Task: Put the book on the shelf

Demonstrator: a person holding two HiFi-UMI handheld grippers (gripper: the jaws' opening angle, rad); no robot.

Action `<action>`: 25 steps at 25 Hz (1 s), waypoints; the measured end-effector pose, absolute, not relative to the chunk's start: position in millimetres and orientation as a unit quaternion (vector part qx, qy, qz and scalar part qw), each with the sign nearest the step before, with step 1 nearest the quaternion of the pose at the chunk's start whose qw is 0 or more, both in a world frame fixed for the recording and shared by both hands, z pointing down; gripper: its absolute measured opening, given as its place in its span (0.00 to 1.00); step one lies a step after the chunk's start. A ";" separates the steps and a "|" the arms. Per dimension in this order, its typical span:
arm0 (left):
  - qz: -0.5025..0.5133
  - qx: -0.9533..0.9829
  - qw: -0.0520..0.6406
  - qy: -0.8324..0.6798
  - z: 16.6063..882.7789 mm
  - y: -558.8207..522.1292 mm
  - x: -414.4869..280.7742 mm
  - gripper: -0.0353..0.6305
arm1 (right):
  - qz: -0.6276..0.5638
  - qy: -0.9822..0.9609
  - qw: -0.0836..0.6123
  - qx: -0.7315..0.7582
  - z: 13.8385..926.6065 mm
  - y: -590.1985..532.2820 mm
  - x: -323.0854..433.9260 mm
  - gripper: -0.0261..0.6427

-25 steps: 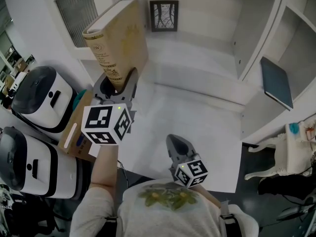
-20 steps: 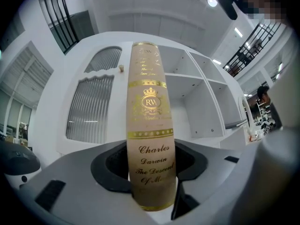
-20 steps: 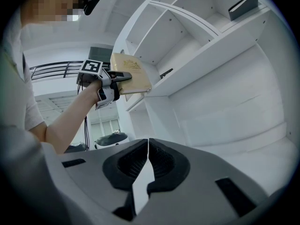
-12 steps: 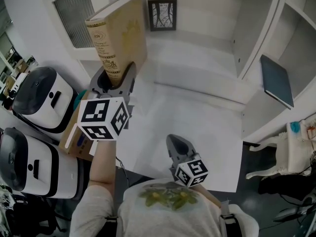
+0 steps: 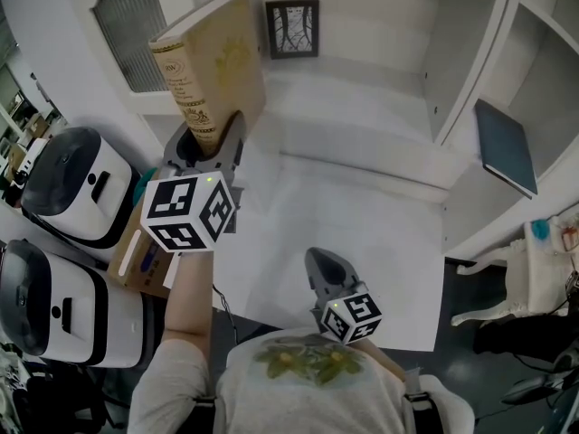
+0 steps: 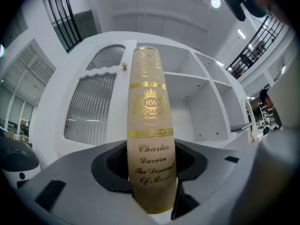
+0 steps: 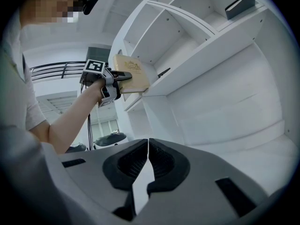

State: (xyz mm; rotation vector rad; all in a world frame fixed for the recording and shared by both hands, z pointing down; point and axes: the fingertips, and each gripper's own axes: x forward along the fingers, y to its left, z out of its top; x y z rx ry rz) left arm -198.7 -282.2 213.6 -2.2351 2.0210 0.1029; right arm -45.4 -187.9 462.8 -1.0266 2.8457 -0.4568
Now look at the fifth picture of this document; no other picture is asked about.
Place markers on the person's right forearm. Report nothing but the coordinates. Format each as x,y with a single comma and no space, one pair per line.
384,362

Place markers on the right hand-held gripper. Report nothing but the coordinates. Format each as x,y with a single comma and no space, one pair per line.
357,314

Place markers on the white floral t-shirt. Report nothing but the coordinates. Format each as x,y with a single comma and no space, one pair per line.
307,400

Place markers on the brown cardboard box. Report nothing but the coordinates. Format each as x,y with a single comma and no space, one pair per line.
131,269

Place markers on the white ornate dressing table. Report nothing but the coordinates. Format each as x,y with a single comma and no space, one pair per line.
529,283

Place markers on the background storage shelves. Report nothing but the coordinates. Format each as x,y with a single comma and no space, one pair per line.
22,125

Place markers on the teal round object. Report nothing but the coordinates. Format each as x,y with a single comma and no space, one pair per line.
142,188

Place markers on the small red item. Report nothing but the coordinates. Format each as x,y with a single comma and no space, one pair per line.
571,237

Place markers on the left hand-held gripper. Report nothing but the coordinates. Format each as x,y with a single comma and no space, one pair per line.
181,206

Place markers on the black framed picture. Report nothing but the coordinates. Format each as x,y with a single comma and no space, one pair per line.
291,30

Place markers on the thick tan hardcover book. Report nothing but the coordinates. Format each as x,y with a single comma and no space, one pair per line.
217,70

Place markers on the person's left forearm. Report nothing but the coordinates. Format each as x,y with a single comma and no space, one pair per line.
190,296

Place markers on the teal fluffy item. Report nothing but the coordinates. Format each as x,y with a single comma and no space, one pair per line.
540,229

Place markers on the white black-topped service robot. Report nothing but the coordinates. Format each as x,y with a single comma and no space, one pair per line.
81,314
77,188

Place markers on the dark blue thin book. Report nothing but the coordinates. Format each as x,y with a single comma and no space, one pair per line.
506,152

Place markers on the white frosted glass cabinet door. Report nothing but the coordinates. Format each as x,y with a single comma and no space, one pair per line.
126,39

